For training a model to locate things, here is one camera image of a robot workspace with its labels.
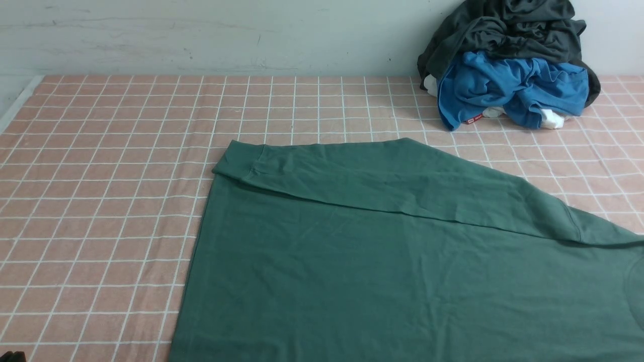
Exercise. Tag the green long sleeve shirt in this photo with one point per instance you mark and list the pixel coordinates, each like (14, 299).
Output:
(397, 251)

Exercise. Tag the blue crumpled garment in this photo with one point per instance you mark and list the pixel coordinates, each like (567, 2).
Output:
(474, 82)

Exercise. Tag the dark grey crumpled garment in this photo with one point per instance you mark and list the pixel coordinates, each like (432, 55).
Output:
(509, 30)

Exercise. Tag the pink checkered tablecloth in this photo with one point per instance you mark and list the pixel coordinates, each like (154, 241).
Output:
(103, 180)

